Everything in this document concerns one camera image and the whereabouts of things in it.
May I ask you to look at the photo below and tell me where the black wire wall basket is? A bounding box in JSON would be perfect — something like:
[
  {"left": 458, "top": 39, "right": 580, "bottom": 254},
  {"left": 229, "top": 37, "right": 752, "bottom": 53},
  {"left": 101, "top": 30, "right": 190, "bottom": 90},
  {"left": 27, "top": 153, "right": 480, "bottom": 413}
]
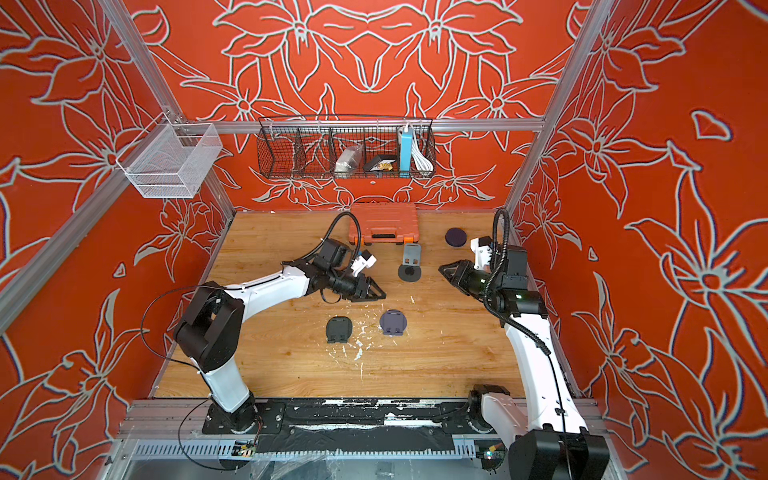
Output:
[{"left": 256, "top": 115, "right": 437, "bottom": 180}]

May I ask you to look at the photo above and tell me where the white wire wall basket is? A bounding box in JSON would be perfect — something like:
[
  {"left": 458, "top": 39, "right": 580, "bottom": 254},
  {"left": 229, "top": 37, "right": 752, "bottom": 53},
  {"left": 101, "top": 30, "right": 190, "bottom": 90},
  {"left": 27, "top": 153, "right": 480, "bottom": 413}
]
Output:
[{"left": 120, "top": 123, "right": 222, "bottom": 200}]

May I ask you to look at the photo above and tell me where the silver foil packet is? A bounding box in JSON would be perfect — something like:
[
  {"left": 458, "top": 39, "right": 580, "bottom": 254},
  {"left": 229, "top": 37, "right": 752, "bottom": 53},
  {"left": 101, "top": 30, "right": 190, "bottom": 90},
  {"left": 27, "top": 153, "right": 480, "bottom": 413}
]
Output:
[{"left": 333, "top": 144, "right": 364, "bottom": 179}]

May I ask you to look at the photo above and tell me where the small black box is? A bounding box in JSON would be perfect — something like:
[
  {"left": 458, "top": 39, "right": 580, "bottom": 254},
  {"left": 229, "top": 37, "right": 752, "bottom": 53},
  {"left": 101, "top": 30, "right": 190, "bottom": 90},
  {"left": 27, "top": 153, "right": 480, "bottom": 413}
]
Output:
[{"left": 363, "top": 154, "right": 399, "bottom": 173}]

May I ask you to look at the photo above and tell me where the light blue box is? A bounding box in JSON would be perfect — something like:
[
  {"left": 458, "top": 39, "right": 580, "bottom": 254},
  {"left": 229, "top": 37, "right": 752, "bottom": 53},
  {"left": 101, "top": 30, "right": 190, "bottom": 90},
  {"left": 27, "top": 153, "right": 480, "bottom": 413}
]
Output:
[{"left": 399, "top": 126, "right": 413, "bottom": 178}]

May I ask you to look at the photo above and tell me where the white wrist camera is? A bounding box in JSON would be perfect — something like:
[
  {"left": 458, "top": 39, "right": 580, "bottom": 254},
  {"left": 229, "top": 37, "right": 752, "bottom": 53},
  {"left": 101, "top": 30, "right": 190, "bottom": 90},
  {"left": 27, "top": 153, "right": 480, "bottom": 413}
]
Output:
[
  {"left": 470, "top": 236, "right": 494, "bottom": 272},
  {"left": 350, "top": 250, "right": 377, "bottom": 277}
]

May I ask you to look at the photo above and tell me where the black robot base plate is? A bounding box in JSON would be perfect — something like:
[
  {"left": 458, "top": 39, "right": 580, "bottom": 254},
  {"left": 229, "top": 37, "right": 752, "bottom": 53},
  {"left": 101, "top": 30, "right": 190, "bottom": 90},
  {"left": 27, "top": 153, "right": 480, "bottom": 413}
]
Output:
[{"left": 201, "top": 398, "right": 523, "bottom": 454}]

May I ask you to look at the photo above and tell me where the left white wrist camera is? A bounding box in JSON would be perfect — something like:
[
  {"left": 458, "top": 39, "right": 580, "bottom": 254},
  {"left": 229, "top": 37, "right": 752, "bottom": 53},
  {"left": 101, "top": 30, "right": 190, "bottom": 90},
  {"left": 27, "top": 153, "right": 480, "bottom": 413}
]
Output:
[{"left": 350, "top": 250, "right": 377, "bottom": 277}]

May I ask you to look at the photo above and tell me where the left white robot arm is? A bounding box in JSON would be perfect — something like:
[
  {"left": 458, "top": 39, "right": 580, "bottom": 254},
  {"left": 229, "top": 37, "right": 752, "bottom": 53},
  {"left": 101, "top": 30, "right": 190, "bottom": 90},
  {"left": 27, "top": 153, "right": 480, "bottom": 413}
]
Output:
[{"left": 174, "top": 212, "right": 386, "bottom": 433}]

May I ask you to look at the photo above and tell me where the orange plastic tool case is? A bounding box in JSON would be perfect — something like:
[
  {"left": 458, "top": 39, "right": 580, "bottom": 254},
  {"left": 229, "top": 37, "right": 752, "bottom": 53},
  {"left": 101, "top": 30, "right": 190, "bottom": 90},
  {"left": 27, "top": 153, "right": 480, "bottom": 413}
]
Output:
[{"left": 350, "top": 203, "right": 420, "bottom": 246}]

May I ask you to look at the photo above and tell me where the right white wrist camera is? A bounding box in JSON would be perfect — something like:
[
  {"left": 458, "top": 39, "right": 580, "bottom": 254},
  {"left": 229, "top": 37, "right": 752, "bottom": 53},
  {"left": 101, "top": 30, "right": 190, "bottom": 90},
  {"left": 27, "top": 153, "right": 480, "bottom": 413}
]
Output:
[{"left": 470, "top": 236, "right": 494, "bottom": 272}]

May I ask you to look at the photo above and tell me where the purple phone stand front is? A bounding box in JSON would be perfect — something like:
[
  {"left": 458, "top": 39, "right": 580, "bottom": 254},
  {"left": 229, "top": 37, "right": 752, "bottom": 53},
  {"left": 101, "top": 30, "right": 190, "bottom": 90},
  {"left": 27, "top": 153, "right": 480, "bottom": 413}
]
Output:
[{"left": 379, "top": 309, "right": 408, "bottom": 336}]

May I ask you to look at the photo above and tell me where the white cable bundle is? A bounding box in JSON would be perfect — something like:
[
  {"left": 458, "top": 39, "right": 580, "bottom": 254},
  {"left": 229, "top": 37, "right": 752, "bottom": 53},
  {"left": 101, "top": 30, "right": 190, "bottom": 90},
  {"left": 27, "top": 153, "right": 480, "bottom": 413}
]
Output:
[{"left": 411, "top": 134, "right": 434, "bottom": 177}]

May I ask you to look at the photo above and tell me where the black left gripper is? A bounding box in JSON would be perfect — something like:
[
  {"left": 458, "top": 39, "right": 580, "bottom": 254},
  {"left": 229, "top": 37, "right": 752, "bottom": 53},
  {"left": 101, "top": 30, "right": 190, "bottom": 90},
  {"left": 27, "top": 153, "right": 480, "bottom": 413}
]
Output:
[{"left": 328, "top": 271, "right": 387, "bottom": 304}]

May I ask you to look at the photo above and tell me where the black phone stand front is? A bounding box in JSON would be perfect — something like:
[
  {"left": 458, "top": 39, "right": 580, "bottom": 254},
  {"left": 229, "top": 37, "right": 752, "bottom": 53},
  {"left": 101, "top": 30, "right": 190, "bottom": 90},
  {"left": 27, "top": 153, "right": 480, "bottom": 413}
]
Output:
[{"left": 326, "top": 316, "right": 353, "bottom": 344}]

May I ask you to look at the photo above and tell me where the dark round disc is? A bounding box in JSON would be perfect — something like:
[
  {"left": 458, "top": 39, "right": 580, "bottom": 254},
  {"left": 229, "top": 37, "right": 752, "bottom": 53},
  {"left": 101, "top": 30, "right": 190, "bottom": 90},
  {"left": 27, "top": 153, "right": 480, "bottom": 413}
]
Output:
[{"left": 444, "top": 227, "right": 468, "bottom": 248}]

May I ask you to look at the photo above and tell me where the dark grey phone stand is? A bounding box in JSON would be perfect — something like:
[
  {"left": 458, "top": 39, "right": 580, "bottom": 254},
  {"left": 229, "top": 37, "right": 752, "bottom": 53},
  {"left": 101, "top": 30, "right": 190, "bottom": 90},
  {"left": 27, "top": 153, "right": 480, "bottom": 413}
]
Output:
[{"left": 398, "top": 243, "right": 422, "bottom": 283}]

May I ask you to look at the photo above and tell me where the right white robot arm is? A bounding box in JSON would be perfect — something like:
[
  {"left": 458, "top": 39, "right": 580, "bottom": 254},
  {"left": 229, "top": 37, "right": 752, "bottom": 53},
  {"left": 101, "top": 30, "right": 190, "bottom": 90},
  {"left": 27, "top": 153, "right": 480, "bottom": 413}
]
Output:
[{"left": 439, "top": 208, "right": 611, "bottom": 479}]

